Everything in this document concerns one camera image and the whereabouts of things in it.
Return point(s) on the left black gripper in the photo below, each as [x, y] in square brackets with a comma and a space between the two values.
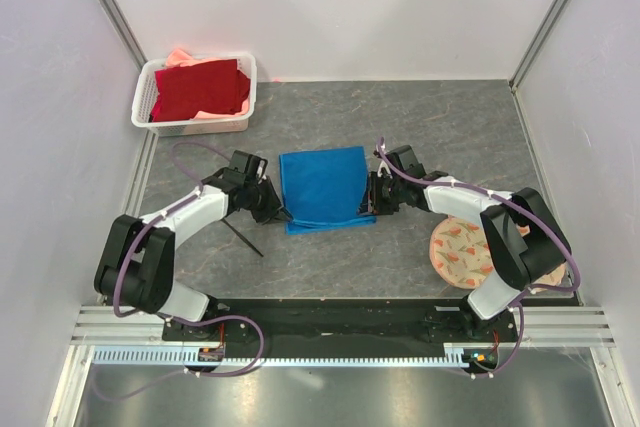
[274, 208]

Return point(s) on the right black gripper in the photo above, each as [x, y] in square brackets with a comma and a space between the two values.
[371, 203]

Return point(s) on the blue cloth napkin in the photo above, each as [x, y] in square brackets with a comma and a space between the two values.
[323, 189]

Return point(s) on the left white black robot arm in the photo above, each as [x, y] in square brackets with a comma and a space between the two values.
[137, 266]

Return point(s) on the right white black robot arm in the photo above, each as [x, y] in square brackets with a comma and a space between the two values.
[524, 240]

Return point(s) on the floral round pot holder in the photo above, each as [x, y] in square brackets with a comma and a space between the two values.
[459, 253]

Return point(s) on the red cloth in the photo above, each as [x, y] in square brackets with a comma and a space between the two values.
[217, 88]

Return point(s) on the white plastic basket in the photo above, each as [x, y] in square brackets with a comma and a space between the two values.
[146, 94]

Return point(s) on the pink cloth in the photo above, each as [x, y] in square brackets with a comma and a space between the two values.
[179, 58]

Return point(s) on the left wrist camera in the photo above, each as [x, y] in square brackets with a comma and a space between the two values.
[246, 168]

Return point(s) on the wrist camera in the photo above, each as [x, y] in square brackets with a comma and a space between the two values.
[402, 159]
[246, 168]

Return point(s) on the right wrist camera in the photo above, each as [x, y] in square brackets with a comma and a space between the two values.
[402, 159]

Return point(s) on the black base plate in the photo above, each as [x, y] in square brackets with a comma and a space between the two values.
[438, 320]

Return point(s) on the grey slotted cable duct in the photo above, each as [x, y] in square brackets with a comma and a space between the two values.
[183, 356]

